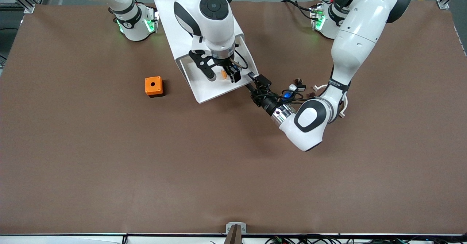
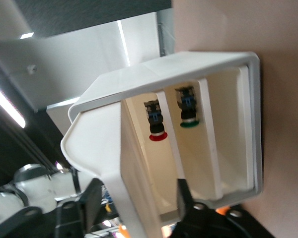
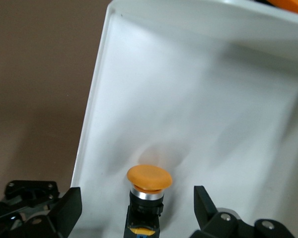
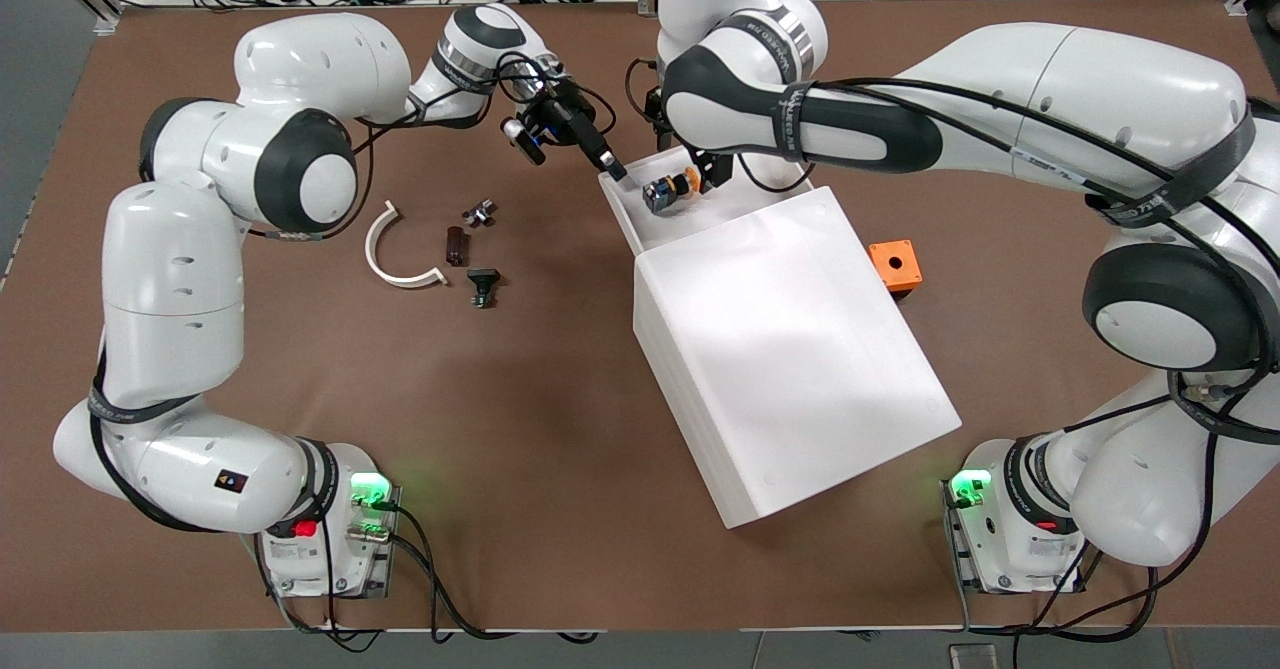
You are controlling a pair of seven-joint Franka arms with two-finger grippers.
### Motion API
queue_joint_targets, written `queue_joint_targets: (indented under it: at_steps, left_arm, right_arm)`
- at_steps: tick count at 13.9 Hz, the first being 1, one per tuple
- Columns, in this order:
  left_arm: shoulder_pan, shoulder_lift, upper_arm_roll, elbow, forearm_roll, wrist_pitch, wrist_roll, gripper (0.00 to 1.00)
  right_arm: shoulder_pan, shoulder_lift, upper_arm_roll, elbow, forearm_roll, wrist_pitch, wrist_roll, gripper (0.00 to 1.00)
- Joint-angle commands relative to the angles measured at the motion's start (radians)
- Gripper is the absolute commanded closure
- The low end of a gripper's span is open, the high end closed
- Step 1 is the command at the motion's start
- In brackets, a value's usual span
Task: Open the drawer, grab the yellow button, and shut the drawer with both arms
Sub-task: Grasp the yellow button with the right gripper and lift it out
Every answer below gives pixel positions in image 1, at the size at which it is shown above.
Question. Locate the brown table cover sheet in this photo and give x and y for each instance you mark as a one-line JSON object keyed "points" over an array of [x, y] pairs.
{"points": [[233, 171]]}

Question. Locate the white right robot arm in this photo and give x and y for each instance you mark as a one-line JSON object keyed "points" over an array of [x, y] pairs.
{"points": [[215, 21]]}

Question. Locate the orange push button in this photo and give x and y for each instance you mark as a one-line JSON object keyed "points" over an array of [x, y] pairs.
{"points": [[224, 75]]}

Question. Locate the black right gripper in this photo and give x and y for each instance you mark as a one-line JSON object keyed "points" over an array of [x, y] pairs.
{"points": [[229, 69]]}

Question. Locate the white pull-out drawer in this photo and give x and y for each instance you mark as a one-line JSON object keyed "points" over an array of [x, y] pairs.
{"points": [[204, 90]]}

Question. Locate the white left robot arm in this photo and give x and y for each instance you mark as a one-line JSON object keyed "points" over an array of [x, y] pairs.
{"points": [[357, 28]]}

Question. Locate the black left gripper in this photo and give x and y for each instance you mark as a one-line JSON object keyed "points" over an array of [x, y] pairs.
{"points": [[265, 102]]}

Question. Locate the grey metal edge bracket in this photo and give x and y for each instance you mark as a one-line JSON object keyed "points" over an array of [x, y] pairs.
{"points": [[236, 228]]}

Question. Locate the orange button box with hole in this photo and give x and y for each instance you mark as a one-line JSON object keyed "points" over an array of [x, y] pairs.
{"points": [[153, 85]]}

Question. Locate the black rectangular white-top switch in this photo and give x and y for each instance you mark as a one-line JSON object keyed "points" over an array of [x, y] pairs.
{"points": [[300, 81]]}

